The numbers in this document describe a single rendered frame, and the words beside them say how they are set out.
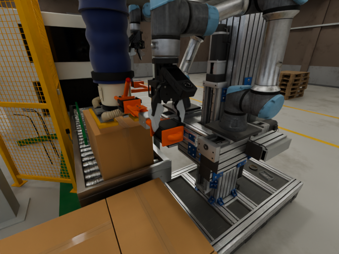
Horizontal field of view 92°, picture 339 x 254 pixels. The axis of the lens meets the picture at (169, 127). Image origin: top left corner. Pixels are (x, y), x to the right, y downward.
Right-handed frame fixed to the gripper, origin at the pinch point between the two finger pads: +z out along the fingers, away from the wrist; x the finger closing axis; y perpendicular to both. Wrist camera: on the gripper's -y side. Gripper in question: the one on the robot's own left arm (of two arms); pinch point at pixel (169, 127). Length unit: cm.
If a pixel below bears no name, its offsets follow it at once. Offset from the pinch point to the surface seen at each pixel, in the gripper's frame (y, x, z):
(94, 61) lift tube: 55, 11, -17
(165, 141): -4.0, 3.8, 2.2
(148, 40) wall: 1016, -463, -104
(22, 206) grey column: 137, 90, 119
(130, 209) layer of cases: 33, 8, 66
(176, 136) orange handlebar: -5.4, 0.8, 0.7
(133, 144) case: 62, -7, 40
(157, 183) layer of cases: 44, -16, 66
